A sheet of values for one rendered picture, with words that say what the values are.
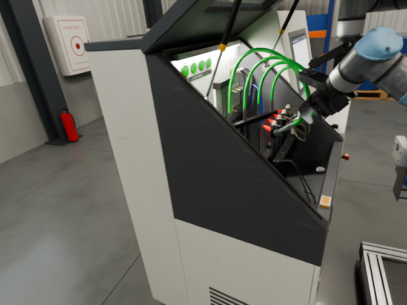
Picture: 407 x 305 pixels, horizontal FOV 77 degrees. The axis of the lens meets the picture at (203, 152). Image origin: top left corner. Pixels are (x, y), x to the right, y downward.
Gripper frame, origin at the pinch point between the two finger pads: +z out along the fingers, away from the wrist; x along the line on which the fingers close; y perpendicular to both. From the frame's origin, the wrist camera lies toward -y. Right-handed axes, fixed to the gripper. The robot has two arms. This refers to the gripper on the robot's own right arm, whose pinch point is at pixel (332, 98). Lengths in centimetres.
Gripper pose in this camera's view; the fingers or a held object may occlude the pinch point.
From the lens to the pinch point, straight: 102.1
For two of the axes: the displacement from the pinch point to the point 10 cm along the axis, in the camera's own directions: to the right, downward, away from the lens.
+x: 4.9, -4.3, 7.6
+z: 0.9, 8.9, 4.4
